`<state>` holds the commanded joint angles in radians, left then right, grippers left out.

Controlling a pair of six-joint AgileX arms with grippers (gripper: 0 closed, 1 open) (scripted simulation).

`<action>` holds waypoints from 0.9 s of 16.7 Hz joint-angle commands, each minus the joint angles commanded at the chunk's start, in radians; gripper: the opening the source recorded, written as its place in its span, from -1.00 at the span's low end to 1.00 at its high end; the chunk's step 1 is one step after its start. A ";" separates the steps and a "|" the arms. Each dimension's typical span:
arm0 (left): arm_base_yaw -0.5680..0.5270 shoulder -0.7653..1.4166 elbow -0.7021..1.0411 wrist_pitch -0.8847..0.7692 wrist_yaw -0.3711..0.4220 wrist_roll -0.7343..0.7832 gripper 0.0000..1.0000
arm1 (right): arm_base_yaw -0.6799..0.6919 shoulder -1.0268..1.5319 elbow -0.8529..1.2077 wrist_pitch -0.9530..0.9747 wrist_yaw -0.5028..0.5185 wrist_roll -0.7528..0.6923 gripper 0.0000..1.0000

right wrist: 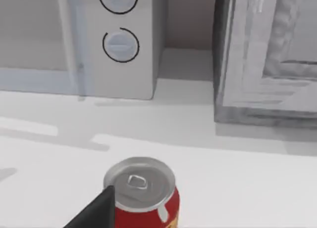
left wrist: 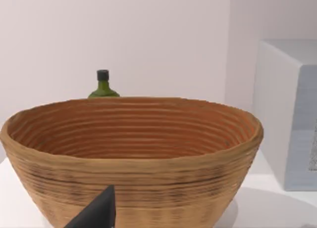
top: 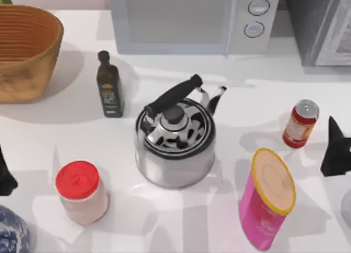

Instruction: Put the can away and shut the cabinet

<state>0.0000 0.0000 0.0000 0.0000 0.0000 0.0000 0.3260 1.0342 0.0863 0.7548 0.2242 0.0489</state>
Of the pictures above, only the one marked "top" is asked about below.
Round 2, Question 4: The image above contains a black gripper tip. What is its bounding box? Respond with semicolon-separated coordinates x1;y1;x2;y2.
320;115;351;177
0;145;19;197

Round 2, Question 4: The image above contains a microwave oven door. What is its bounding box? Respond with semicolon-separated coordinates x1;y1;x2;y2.
108;0;237;57

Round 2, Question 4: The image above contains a red can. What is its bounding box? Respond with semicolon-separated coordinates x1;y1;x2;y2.
282;99;320;149

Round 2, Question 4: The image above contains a pale microwave oven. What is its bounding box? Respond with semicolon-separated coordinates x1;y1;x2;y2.
107;0;282;58

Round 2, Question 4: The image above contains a grey cabinet door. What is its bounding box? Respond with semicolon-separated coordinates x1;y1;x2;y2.
314;0;351;67

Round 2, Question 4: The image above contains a jar with red lid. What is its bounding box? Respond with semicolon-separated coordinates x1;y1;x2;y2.
55;160;109;226

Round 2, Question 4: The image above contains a microwave door handle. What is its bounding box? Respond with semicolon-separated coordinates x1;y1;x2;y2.
225;0;237;58

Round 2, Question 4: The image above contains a round microwave knob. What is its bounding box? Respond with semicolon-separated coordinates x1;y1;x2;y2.
247;0;271;16
243;20;265;40

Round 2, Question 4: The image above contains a pink canister with yellow rim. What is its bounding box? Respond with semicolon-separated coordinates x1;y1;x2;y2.
238;147;297;250

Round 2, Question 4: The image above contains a dark olive oil bottle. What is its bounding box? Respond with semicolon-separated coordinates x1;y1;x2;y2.
96;50;124;119

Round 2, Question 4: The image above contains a steel kettle with black handle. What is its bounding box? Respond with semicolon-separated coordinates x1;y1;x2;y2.
134;74;228;189

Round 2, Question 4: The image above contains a brown woven basket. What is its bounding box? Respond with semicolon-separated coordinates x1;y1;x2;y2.
0;4;64;104

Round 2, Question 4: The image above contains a grey cabinet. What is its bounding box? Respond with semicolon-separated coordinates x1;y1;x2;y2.
284;0;351;69

